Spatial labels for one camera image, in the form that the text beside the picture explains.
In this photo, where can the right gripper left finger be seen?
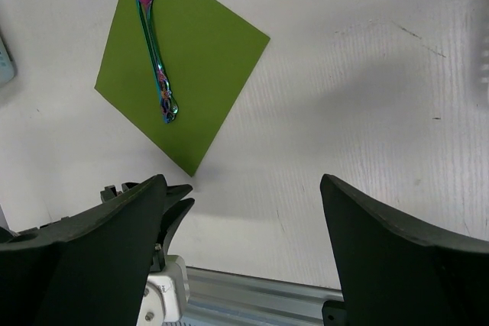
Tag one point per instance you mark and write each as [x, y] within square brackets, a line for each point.
[89, 269]

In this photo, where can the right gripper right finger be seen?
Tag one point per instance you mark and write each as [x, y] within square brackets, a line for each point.
[395, 269]

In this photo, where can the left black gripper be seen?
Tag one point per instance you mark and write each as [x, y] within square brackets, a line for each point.
[170, 221]

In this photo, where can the green paper napkin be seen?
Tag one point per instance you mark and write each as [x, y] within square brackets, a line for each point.
[209, 52]

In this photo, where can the iridescent fork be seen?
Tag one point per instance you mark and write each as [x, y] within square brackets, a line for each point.
[168, 106]

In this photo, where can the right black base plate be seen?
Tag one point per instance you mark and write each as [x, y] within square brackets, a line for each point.
[334, 313]

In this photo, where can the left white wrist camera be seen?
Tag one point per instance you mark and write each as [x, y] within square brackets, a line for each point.
[166, 294]

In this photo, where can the aluminium mounting rail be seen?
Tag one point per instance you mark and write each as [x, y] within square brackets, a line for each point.
[229, 299]

